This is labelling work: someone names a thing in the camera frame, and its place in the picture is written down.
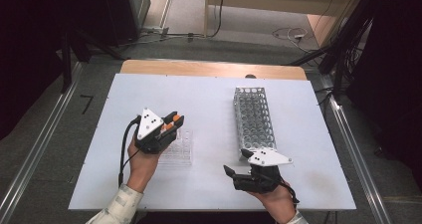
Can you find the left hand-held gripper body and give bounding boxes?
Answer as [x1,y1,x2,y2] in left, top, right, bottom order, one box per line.
[133,107,179,155]

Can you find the black metal stand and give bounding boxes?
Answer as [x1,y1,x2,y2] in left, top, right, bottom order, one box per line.
[59,29,73,95]

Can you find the left hand-held gripper black cable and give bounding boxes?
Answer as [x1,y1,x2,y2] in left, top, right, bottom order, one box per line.
[117,114,143,187]

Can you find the white floor cable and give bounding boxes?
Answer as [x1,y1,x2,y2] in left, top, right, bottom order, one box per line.
[272,26,311,53]

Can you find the person's left hand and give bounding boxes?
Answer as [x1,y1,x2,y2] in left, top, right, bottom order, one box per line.
[126,136,164,194]

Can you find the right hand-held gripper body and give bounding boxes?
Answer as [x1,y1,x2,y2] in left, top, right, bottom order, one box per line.
[232,146,294,195]

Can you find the person's right hand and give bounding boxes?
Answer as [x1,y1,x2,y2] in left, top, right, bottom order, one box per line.
[248,182,297,224]

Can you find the white board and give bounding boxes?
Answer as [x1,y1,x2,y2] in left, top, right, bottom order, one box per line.
[67,73,357,212]

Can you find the black cabinet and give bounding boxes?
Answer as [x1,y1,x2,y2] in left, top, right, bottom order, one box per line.
[101,0,151,48]

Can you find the black floor cable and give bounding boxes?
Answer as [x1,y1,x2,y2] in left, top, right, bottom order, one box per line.
[145,0,228,41]

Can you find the black stand with cables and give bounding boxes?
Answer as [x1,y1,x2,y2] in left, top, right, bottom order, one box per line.
[288,0,377,103]

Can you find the aluminium floor rail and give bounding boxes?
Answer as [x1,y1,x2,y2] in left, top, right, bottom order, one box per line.
[317,73,394,224]
[0,62,84,224]

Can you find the clear plastic tube rack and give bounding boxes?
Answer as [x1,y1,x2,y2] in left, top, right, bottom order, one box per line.
[156,127,195,167]

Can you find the metal test tube rack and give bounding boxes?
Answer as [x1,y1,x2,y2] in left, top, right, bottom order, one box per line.
[233,86,278,161]

